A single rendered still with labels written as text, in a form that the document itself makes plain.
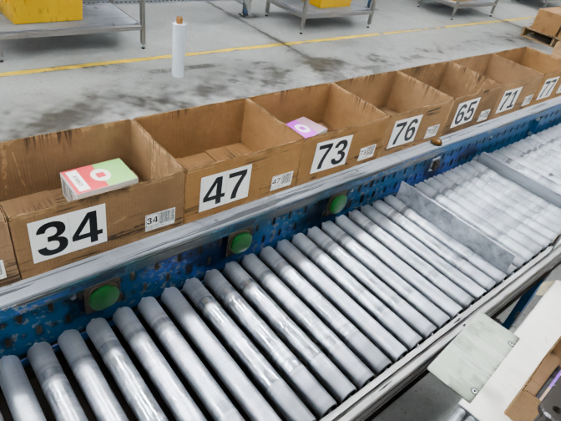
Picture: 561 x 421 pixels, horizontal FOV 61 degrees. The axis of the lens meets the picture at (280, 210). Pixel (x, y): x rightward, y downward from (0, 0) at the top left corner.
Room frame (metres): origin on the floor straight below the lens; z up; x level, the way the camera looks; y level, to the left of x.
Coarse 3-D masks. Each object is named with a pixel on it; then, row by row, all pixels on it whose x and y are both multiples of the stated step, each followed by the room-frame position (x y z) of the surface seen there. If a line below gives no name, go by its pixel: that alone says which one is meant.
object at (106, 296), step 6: (102, 288) 0.72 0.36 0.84; (108, 288) 0.72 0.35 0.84; (114, 288) 0.73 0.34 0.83; (96, 294) 0.70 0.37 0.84; (102, 294) 0.71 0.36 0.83; (108, 294) 0.72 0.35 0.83; (114, 294) 0.73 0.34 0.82; (90, 300) 0.69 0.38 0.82; (96, 300) 0.70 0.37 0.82; (102, 300) 0.71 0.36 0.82; (108, 300) 0.72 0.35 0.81; (114, 300) 0.73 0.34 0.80; (90, 306) 0.69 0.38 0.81; (96, 306) 0.70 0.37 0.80; (102, 306) 0.71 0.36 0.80; (108, 306) 0.72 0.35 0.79
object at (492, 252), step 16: (400, 192) 1.50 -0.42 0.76; (416, 192) 1.46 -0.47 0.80; (416, 208) 1.45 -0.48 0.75; (432, 208) 1.41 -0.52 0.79; (448, 224) 1.35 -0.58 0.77; (464, 224) 1.32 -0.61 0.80; (464, 240) 1.30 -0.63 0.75; (480, 240) 1.27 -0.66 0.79; (496, 256) 1.22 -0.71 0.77; (512, 256) 1.20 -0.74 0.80
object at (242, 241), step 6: (240, 234) 1.00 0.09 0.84; (246, 234) 1.01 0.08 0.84; (234, 240) 0.98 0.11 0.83; (240, 240) 0.99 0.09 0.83; (246, 240) 1.00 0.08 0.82; (234, 246) 0.98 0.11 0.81; (240, 246) 0.99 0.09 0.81; (246, 246) 1.01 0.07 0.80; (234, 252) 0.98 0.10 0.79; (240, 252) 1.00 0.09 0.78
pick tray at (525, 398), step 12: (552, 348) 0.80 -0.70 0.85; (552, 360) 0.84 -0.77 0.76; (540, 372) 0.80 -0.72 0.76; (552, 372) 0.81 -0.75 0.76; (528, 384) 0.75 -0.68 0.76; (540, 384) 0.76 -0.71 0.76; (516, 396) 0.67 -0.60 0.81; (528, 396) 0.65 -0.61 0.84; (516, 408) 0.66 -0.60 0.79; (528, 408) 0.64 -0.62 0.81; (516, 420) 0.65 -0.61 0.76; (528, 420) 0.64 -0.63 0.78
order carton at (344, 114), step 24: (264, 96) 1.48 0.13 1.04; (288, 96) 1.56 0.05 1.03; (312, 96) 1.65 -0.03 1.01; (336, 96) 1.68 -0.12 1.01; (288, 120) 1.57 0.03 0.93; (312, 120) 1.66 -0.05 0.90; (336, 120) 1.66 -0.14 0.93; (360, 120) 1.59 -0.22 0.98; (384, 120) 1.49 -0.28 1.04; (312, 144) 1.25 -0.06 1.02; (360, 144) 1.42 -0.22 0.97; (336, 168) 1.36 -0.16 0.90
